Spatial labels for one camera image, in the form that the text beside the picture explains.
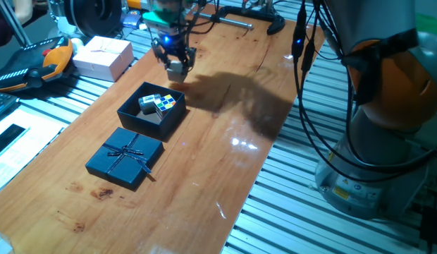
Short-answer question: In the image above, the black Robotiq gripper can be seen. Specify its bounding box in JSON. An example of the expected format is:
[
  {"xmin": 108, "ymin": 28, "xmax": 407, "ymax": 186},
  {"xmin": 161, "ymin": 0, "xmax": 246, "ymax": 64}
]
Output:
[{"xmin": 151, "ymin": 25, "xmax": 198, "ymax": 70}]

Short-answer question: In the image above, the blue gift box lid ribbon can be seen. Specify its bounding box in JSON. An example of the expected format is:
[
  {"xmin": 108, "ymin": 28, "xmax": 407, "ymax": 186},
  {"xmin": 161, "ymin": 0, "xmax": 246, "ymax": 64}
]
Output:
[{"xmin": 85, "ymin": 126, "xmax": 165, "ymax": 192}]

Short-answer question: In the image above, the person bare forearm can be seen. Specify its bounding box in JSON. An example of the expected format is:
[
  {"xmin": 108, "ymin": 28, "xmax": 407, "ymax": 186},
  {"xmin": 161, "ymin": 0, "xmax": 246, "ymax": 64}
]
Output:
[{"xmin": 13, "ymin": 0, "xmax": 33, "ymax": 25}]

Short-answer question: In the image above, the pale pink gift box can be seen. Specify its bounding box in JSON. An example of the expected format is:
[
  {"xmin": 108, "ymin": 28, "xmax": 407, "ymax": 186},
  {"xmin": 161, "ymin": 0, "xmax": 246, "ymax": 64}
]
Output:
[{"xmin": 72, "ymin": 35, "xmax": 135, "ymax": 83}]

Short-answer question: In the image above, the dark blue gift box base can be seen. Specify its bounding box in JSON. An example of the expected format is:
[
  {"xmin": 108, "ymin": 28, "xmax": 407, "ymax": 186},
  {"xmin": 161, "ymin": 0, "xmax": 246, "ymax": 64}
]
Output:
[{"xmin": 116, "ymin": 81, "xmax": 187, "ymax": 141}]

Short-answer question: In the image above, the small Rubik's cube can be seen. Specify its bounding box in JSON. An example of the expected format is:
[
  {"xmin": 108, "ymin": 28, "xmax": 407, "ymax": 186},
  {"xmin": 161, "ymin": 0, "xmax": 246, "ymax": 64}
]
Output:
[{"xmin": 153, "ymin": 94, "xmax": 178, "ymax": 119}]

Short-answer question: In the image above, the small grey cube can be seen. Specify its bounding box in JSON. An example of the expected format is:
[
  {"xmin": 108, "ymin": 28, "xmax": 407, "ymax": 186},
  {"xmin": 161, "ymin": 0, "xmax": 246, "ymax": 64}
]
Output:
[{"xmin": 138, "ymin": 93, "xmax": 162, "ymax": 115}]

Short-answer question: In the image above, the small purple object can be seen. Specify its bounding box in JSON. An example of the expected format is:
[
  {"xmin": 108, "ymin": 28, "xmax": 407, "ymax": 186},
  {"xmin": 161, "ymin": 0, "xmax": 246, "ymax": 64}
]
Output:
[{"xmin": 121, "ymin": 12, "xmax": 142, "ymax": 30}]

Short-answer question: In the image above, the black filament spool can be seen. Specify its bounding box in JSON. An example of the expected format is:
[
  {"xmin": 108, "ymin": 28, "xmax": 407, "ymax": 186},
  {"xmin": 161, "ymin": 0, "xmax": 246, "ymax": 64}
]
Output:
[{"xmin": 63, "ymin": 0, "xmax": 123, "ymax": 38}]

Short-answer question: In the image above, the small white bottle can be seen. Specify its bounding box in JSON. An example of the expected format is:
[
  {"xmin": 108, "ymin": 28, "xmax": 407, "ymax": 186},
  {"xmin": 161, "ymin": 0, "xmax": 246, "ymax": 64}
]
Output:
[{"xmin": 69, "ymin": 36, "xmax": 85, "ymax": 54}]

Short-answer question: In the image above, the black metal screw clamp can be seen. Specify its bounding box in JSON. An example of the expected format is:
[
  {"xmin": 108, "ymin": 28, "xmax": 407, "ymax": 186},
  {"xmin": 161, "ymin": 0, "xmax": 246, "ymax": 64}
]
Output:
[{"xmin": 199, "ymin": 4, "xmax": 286, "ymax": 36}]

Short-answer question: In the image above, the black orange teach pendant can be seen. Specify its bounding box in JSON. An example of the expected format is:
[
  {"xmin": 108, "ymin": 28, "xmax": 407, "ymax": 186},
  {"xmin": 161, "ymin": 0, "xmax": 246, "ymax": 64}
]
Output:
[{"xmin": 0, "ymin": 36, "xmax": 75, "ymax": 94}]

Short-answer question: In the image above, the glossy wooden board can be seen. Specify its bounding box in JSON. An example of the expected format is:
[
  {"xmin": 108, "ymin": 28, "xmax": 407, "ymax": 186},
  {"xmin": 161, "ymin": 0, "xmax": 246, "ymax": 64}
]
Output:
[{"xmin": 0, "ymin": 5, "xmax": 327, "ymax": 254}]

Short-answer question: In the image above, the grey metal rod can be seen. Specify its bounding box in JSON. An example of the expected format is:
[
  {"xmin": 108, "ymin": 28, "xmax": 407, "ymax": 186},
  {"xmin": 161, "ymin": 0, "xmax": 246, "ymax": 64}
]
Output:
[{"xmin": 0, "ymin": 0, "xmax": 33, "ymax": 47}]

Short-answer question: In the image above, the large white paper sheet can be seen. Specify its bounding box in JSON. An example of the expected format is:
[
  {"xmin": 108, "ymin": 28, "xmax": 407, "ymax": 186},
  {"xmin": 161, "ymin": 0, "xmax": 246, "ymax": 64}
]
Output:
[{"xmin": 0, "ymin": 105, "xmax": 67, "ymax": 195}]

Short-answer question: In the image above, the black computer keyboard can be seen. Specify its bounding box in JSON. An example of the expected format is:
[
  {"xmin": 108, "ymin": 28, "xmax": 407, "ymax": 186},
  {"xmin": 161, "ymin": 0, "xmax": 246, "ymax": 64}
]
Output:
[{"xmin": 0, "ymin": 90, "xmax": 20, "ymax": 123}]

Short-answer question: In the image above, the white smartphone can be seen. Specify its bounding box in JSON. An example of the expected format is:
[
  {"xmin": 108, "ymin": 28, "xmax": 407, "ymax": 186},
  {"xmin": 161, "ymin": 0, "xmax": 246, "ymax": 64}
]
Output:
[{"xmin": 0, "ymin": 123, "xmax": 30, "ymax": 159}]

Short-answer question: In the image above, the green cloth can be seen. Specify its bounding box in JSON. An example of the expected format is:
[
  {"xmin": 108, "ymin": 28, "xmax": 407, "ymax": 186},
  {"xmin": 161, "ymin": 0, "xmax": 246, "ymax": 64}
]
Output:
[{"xmin": 414, "ymin": 12, "xmax": 437, "ymax": 38}]

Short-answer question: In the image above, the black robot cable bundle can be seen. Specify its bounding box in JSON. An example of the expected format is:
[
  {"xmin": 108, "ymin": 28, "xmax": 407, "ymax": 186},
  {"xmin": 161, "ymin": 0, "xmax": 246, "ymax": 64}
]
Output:
[{"xmin": 183, "ymin": 0, "xmax": 437, "ymax": 184}]

